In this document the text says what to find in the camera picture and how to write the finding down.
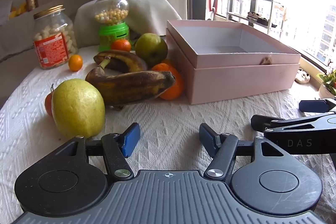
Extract small mandarin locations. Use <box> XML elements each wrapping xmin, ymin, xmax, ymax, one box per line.
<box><xmin>111</xmin><ymin>39</ymin><xmax>132</xmax><ymax>52</ymax></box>

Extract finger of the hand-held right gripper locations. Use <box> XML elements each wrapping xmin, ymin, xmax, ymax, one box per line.
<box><xmin>299</xmin><ymin>98</ymin><xmax>336</xmax><ymax>114</ymax></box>
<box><xmin>251</xmin><ymin>112</ymin><xmax>336</xmax><ymax>135</ymax></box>

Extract orange with stem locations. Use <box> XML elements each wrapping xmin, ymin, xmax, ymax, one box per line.
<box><xmin>44</xmin><ymin>84</ymin><xmax>54</xmax><ymax>117</ymax></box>

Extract small dark overripe banana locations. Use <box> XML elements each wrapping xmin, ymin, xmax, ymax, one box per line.
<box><xmin>94</xmin><ymin>50</ymin><xmax>148</xmax><ymax>73</ymax></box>

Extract large round orange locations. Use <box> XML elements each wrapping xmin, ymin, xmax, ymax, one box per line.
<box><xmin>152</xmin><ymin>64</ymin><xmax>184</xmax><ymax>101</ymax></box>

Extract chair with white cover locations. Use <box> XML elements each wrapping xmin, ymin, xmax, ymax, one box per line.
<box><xmin>74</xmin><ymin>0</ymin><xmax>182</xmax><ymax>48</ymax></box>

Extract pink cardboard box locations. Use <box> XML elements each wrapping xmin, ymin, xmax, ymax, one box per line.
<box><xmin>166</xmin><ymin>20</ymin><xmax>301</xmax><ymax>69</ymax></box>

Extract tiny orange kumquat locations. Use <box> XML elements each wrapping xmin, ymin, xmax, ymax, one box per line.
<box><xmin>68</xmin><ymin>54</ymin><xmax>83</xmax><ymax>72</ymax></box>

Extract dark shoes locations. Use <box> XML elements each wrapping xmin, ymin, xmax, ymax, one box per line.
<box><xmin>247</xmin><ymin>11</ymin><xmax>271</xmax><ymax>25</ymax></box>

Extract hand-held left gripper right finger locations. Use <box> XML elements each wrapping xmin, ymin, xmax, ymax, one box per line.
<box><xmin>199</xmin><ymin>123</ymin><xmax>285</xmax><ymax>180</ymax></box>

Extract yellow object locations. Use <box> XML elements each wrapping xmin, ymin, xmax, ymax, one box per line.
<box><xmin>9</xmin><ymin>3</ymin><xmax>27</xmax><ymax>18</ymax></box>

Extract green apple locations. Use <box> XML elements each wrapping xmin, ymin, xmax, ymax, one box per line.
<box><xmin>135</xmin><ymin>33</ymin><xmax>168</xmax><ymax>67</ymax></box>

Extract large brown-spotted banana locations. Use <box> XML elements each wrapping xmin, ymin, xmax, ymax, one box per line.
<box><xmin>85</xmin><ymin>67</ymin><xmax>176</xmax><ymax>106</ymax></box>

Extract golden cup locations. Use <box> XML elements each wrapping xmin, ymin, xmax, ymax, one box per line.
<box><xmin>26</xmin><ymin>0</ymin><xmax>39</xmax><ymax>12</ymax></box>

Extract beige slipper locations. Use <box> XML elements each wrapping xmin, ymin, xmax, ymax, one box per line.
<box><xmin>295</xmin><ymin>69</ymin><xmax>311</xmax><ymax>83</ymax></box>

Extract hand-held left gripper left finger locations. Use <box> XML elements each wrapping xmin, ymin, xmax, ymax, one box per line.
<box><xmin>56</xmin><ymin>123</ymin><xmax>141</xmax><ymax>179</ymax></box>

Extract large yellow pear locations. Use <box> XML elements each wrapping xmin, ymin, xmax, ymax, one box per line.
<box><xmin>52</xmin><ymin>79</ymin><xmax>106</xmax><ymax>139</ymax></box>

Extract green gumball machine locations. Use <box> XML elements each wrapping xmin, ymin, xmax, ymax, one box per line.
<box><xmin>94</xmin><ymin>0</ymin><xmax>131</xmax><ymax>52</ymax></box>

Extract flowering potted plant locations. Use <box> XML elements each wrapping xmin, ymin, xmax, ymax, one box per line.
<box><xmin>317</xmin><ymin>69</ymin><xmax>336</xmax><ymax>100</ymax></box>

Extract glass jar with red label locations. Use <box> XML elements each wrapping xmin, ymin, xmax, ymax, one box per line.
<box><xmin>33</xmin><ymin>5</ymin><xmax>79</xmax><ymax>70</ymax></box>

